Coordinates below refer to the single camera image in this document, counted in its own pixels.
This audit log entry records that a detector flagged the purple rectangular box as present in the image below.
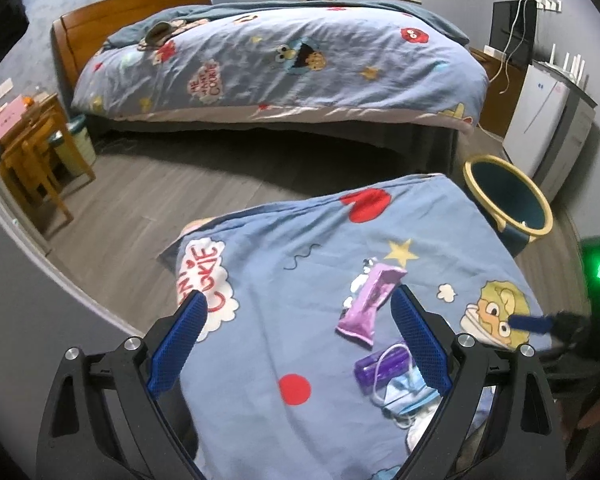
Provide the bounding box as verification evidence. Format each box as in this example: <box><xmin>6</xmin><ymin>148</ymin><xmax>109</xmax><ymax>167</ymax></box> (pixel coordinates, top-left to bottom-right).
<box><xmin>355</xmin><ymin>342</ymin><xmax>413</xmax><ymax>396</ymax></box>

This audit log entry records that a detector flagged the blue face mask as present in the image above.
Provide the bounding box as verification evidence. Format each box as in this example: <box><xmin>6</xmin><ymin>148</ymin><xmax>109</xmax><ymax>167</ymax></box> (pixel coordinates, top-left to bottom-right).
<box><xmin>370</xmin><ymin>365</ymin><xmax>443</xmax><ymax>418</ymax></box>

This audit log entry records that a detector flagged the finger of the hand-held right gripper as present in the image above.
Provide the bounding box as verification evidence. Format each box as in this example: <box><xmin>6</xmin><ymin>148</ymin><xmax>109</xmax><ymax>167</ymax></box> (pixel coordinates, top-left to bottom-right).
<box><xmin>509</xmin><ymin>310</ymin><xmax>592</xmax><ymax>350</ymax></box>

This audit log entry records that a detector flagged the wooden nightstand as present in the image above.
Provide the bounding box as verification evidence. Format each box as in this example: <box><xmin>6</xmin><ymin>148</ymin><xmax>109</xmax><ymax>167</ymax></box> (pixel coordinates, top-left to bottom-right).
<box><xmin>0</xmin><ymin>92</ymin><xmax>68</xmax><ymax>161</ymax></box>

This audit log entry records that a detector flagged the black monitor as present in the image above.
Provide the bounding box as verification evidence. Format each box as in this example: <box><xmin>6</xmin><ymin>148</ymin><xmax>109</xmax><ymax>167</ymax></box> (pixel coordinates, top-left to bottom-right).
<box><xmin>489</xmin><ymin>0</ymin><xmax>537</xmax><ymax>68</ymax></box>

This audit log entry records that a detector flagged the white crumpled tissue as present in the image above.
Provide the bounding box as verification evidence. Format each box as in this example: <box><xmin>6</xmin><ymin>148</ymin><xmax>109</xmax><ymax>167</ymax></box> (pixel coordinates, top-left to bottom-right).
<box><xmin>405</xmin><ymin>400</ymin><xmax>447</xmax><ymax>453</ymax></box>

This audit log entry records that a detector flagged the yellow rimmed teal trash bin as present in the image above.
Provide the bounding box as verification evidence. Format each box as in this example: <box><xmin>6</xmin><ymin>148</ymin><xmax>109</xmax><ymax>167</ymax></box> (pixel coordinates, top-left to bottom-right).
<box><xmin>462</xmin><ymin>155</ymin><xmax>554</xmax><ymax>259</ymax></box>

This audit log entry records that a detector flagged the wooden cabinet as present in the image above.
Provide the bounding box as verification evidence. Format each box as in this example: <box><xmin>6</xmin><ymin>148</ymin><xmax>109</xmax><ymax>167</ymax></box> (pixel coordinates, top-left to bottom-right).
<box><xmin>469</xmin><ymin>46</ymin><xmax>531</xmax><ymax>139</ymax></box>

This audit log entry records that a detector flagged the white router with antennas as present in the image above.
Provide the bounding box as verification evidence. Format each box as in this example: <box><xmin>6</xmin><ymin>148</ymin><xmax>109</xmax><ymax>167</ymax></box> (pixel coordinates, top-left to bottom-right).
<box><xmin>532</xmin><ymin>42</ymin><xmax>588</xmax><ymax>88</ymax></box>

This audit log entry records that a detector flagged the white grey air purifier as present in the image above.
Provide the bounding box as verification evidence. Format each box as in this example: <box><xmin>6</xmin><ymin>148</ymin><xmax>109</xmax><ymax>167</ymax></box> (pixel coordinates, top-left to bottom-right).
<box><xmin>502</xmin><ymin>60</ymin><xmax>598</xmax><ymax>204</ymax></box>

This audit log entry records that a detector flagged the wooden chair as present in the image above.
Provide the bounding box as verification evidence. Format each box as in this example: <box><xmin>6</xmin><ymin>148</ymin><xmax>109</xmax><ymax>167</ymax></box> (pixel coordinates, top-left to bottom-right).
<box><xmin>0</xmin><ymin>112</ymin><xmax>97</xmax><ymax>226</ymax></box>

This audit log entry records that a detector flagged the wooden bed with cartoon duvet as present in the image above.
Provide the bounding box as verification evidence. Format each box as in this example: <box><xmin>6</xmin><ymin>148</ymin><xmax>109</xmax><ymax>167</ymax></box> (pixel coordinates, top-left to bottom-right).
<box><xmin>71</xmin><ymin>1</ymin><xmax>490</xmax><ymax>136</ymax></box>

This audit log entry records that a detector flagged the wooden headboard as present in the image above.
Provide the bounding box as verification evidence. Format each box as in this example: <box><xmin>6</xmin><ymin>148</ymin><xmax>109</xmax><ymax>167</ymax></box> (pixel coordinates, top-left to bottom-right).
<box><xmin>51</xmin><ymin>0</ymin><xmax>213</xmax><ymax>106</ymax></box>

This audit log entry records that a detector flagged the pink box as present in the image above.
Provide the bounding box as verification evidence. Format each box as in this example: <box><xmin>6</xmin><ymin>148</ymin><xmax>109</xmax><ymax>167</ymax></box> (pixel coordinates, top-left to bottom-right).
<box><xmin>0</xmin><ymin>99</ymin><xmax>28</xmax><ymax>143</ymax></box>

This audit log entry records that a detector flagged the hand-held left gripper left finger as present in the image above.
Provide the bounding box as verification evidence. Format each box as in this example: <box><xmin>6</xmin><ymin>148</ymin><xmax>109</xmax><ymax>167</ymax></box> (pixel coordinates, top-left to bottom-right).
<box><xmin>36</xmin><ymin>289</ymin><xmax>209</xmax><ymax>480</ymax></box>

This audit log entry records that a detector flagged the printed blue table cloth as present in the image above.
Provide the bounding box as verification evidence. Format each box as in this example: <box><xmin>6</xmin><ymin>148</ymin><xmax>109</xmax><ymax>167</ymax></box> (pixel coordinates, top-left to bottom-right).
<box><xmin>160</xmin><ymin>174</ymin><xmax>551</xmax><ymax>480</ymax></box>

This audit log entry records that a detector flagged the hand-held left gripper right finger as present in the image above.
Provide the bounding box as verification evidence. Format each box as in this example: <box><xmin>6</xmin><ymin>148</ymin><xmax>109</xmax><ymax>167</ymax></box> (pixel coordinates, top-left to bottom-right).
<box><xmin>389</xmin><ymin>284</ymin><xmax>565</xmax><ymax>480</ymax></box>

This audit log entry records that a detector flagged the grey bed base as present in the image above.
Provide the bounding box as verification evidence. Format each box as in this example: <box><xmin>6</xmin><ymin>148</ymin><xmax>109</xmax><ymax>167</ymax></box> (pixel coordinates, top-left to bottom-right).
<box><xmin>87</xmin><ymin>110</ymin><xmax>461</xmax><ymax>176</ymax></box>

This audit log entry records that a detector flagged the purple wrapper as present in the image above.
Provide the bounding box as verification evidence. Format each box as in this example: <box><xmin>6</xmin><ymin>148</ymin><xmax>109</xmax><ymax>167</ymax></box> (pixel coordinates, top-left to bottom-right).
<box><xmin>336</xmin><ymin>264</ymin><xmax>408</xmax><ymax>348</ymax></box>

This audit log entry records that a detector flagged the white cable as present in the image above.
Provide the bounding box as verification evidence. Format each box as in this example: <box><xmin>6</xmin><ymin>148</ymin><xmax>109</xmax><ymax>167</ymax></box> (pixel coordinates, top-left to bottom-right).
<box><xmin>497</xmin><ymin>0</ymin><xmax>526</xmax><ymax>96</ymax></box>

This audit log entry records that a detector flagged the brown plush item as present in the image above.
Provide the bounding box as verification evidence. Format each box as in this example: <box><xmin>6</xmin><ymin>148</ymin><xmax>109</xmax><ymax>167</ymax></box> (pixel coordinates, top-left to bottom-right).
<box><xmin>142</xmin><ymin>20</ymin><xmax>176</xmax><ymax>46</ymax></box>

